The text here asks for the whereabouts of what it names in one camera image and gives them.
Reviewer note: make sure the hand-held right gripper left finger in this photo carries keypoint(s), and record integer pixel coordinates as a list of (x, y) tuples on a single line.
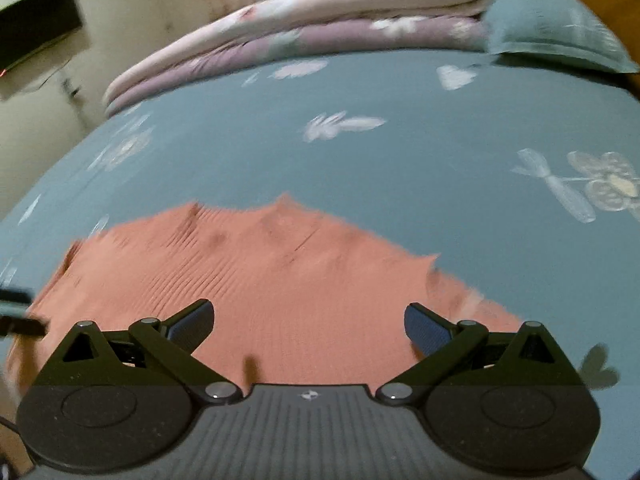
[(192, 324)]

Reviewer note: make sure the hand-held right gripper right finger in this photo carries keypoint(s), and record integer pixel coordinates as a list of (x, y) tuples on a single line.
[(426, 331)]

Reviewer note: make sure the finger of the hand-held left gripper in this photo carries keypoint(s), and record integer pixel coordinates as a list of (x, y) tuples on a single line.
[(20, 325)]

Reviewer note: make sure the salmon pink knit sweater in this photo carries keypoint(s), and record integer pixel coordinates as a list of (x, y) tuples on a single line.
[(275, 285)]

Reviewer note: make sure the blue floral bed sheet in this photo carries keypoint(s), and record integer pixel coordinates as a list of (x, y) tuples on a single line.
[(400, 185)]

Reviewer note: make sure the purple floral folded quilt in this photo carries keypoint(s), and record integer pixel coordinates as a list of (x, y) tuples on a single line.
[(325, 40)]

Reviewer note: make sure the blue floral pillow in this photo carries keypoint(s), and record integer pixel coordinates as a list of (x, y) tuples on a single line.
[(555, 30)]

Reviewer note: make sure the pink floral folded quilt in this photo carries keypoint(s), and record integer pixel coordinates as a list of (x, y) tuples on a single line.
[(325, 5)]

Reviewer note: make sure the wall-mounted black television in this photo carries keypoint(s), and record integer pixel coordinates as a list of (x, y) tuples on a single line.
[(35, 25)]

